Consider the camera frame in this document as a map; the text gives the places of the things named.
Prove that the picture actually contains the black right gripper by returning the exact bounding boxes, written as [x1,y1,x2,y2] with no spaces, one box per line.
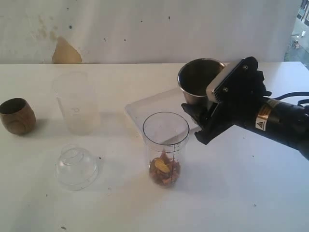
[181,71,271,145]

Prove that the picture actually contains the stainless steel cup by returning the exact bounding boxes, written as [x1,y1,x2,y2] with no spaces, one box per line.
[177,58,225,106]

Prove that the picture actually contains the clear plastic shaker cup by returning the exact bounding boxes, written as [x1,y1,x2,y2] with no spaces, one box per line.
[142,112,190,188]

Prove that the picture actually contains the brown contents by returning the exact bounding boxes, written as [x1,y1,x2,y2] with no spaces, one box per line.
[149,152,181,188]

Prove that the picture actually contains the clear dome shaker lid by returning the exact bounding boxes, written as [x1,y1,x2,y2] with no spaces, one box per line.
[55,144,98,191]

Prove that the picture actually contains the brown wooden cup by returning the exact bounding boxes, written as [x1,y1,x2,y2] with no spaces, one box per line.
[0,98,36,135]

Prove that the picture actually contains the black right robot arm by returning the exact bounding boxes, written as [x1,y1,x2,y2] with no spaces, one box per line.
[182,70,309,159]

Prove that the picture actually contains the white rectangular tray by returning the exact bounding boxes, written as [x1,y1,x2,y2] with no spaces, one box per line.
[125,88,198,136]

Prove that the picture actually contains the translucent white plastic cup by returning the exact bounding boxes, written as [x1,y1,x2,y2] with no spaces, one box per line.
[52,72,101,135]

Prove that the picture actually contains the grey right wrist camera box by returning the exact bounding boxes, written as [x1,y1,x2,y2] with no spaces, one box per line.
[206,57,258,103]

